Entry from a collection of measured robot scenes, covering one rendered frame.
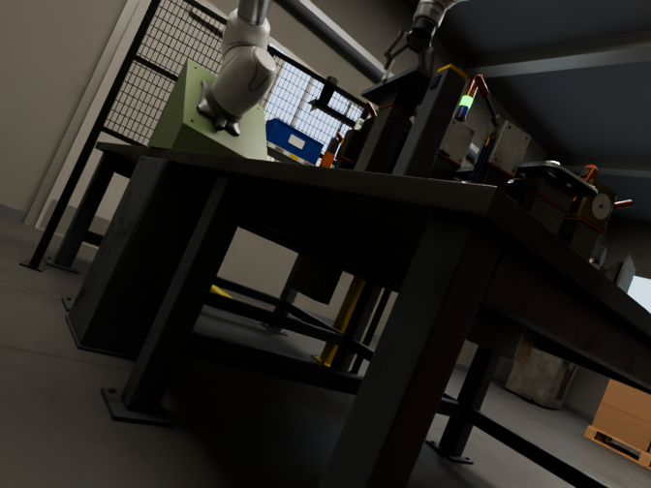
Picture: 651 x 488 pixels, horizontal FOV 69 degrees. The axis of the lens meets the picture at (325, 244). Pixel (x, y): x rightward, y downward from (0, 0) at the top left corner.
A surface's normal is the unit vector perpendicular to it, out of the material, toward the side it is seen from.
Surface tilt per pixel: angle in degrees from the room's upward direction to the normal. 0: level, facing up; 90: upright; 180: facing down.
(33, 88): 90
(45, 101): 90
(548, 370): 90
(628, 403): 90
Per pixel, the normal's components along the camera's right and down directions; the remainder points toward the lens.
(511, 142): 0.36, 0.10
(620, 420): -0.67, -0.32
